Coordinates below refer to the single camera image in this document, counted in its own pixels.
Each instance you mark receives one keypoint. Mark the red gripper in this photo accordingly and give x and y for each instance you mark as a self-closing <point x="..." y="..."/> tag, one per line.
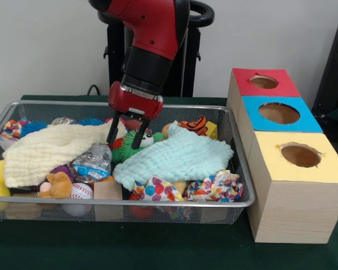
<point x="132" y="101"/>

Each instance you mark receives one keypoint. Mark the crushed clear bottle blue label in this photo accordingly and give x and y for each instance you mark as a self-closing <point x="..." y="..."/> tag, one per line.
<point x="91" y="163"/>

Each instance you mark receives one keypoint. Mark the cream muslin cloth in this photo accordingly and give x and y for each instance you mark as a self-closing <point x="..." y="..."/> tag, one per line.
<point x="45" y="152"/>

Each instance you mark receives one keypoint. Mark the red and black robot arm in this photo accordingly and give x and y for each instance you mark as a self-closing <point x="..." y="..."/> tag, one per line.
<point x="152" y="42"/>

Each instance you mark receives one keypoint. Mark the wooden box with three holes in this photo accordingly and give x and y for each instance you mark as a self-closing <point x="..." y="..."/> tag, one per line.
<point x="293" y="213"/>

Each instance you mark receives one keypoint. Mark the brown toy football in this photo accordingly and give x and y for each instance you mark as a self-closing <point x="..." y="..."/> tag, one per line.
<point x="133" y="125"/>

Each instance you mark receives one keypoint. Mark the green spiky toy with eyes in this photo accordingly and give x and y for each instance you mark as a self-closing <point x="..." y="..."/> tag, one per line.
<point x="124" y="150"/>

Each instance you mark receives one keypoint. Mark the mint green muslin cloth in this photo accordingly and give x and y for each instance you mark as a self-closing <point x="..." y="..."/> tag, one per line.
<point x="180" y="157"/>

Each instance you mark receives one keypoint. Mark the plain wooden block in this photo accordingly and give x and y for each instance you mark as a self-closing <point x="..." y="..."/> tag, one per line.
<point x="107" y="191"/>

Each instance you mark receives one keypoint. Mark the crumpled polka dot paper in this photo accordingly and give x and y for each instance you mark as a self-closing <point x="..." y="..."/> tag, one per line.
<point x="155" y="191"/>

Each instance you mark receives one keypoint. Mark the orange tiger plush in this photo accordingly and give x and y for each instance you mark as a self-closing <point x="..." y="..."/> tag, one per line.
<point x="197" y="125"/>

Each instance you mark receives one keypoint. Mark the white baseball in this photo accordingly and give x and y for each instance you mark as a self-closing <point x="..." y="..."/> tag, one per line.
<point x="81" y="191"/>

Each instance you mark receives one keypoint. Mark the yellow block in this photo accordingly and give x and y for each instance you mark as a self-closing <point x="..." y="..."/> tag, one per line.
<point x="211" y="130"/>

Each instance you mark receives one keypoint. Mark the brown plush animal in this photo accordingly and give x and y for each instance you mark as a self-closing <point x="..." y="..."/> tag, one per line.
<point x="60" y="187"/>

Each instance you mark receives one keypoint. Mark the crumpled confetti print paper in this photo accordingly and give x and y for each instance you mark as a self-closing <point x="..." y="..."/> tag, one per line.
<point x="214" y="185"/>

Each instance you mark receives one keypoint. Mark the black upright panel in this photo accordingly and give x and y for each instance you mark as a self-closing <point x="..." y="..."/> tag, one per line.
<point x="335" y="70"/>

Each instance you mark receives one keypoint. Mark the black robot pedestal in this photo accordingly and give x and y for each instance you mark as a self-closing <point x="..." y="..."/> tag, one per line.
<point x="191" y="56"/>

